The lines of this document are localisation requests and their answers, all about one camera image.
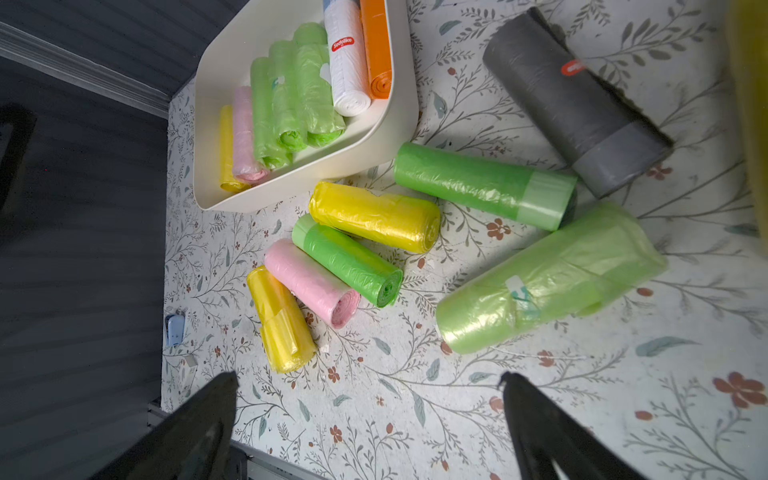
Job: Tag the white plastic storage box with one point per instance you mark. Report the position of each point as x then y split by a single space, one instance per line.
370 139

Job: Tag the grey trash bag roll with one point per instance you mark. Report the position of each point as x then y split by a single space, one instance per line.
601 135

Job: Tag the pink roll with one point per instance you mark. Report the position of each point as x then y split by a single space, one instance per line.
246 168
330 299

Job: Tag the dark green roll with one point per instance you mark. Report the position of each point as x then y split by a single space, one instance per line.
523 194
374 278

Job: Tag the white blue labelled roll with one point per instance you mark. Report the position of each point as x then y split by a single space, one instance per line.
350 88

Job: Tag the orange trash bag roll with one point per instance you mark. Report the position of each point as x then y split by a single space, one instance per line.
377 46

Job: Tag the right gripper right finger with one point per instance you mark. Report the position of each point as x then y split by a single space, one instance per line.
549 443

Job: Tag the light green roll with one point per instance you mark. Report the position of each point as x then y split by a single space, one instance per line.
290 128
266 146
577 270

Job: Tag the floral table mat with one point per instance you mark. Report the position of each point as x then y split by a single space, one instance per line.
672 376

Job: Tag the yellow roll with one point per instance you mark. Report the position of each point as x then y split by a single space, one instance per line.
393 220
746 33
227 180
287 339

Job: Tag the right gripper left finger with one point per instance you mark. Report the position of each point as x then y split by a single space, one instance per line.
191 443

